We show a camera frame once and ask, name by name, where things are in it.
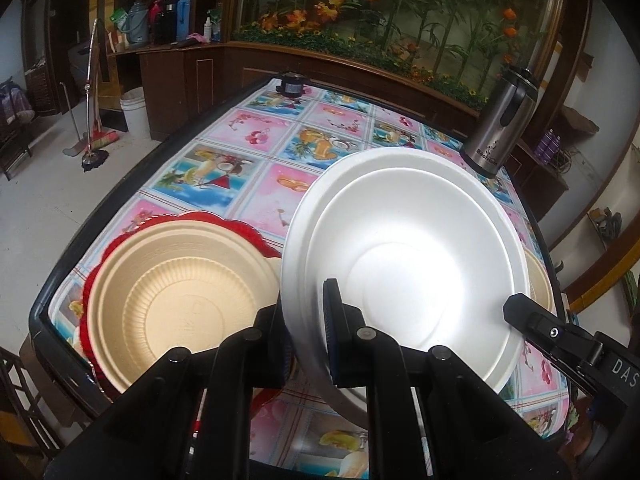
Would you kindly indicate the red and green broom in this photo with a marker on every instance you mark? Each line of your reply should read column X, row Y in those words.
column 104, row 139

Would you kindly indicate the wooden chair with purple cushion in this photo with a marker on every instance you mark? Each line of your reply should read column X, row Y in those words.
column 12, row 120

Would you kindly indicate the large red scalloped plate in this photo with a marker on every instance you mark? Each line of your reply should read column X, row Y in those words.
column 89, row 290

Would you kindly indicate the dark wooden chair frame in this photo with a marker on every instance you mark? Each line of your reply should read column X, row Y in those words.
column 25, row 400

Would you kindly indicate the small black device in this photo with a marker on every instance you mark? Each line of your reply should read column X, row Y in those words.
column 292, row 84

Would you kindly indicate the black and red kettle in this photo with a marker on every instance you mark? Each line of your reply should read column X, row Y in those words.
column 165, row 20

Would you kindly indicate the white squeeze bottle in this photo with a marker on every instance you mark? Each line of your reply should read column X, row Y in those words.
column 206, row 30

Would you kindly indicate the grey-green kettle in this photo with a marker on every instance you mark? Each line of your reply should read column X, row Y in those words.
column 136, row 25

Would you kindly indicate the printed fruit tablecloth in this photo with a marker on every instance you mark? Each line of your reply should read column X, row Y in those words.
column 240, row 160

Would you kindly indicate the stainless steel thermos jug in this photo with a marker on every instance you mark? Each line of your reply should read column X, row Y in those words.
column 500, row 125

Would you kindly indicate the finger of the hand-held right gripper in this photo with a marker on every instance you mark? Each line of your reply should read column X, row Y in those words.
column 532, row 322

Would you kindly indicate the beige ribbed bowl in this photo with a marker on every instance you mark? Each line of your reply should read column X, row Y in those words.
column 541, row 282
column 165, row 300

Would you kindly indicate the dark framed table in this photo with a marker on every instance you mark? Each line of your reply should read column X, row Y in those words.
column 125, row 170

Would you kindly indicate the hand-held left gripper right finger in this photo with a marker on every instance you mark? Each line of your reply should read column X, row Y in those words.
column 334, row 330

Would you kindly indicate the brown wooden cabinet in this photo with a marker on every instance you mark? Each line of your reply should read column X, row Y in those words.
column 200, row 75

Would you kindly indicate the blue thermos bottle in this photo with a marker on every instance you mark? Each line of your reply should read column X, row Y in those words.
column 184, row 12

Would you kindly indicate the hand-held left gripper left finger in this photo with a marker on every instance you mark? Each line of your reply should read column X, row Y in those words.
column 270, row 340

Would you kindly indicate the white plastic bucket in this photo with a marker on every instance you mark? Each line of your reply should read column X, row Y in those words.
column 135, row 112

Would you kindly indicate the purple bottles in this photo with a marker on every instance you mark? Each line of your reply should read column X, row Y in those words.
column 550, row 145

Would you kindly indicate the artificial flower display panel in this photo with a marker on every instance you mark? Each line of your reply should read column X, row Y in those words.
column 400, row 20

